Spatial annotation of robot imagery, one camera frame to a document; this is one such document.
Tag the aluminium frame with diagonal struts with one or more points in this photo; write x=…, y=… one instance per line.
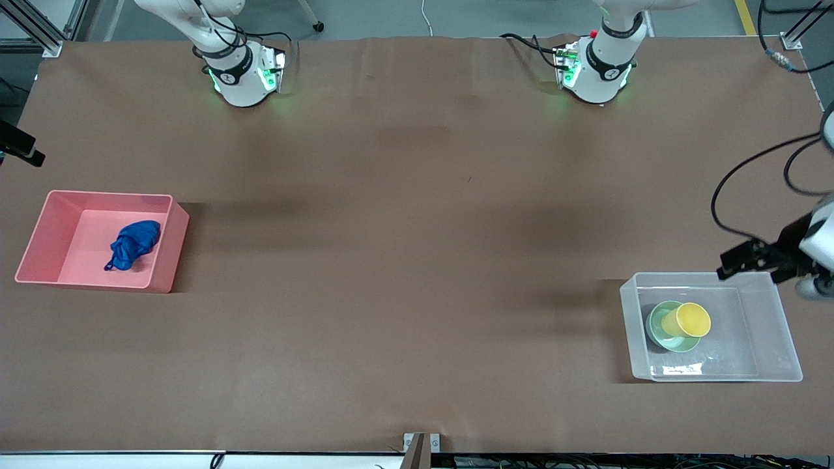
x=45, y=40

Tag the yellow plastic cup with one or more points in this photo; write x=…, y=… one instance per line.
x=692, y=319

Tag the aluminium frame corner bracket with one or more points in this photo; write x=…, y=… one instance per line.
x=791, y=42

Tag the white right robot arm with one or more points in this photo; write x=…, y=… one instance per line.
x=234, y=71

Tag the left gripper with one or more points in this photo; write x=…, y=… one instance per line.
x=790, y=241

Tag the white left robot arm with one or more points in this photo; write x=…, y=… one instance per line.
x=603, y=65

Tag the blue cloth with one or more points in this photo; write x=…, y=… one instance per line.
x=137, y=241

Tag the metal table edge bracket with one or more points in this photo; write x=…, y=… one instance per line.
x=422, y=449

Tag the chair leg with caster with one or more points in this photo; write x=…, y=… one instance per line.
x=317, y=26

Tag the mint green bowl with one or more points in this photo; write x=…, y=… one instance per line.
x=655, y=326

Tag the brown table cover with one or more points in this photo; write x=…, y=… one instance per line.
x=417, y=195

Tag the pink plastic box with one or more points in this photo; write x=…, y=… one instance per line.
x=78, y=254

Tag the clear plastic box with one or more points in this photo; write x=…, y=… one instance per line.
x=756, y=339

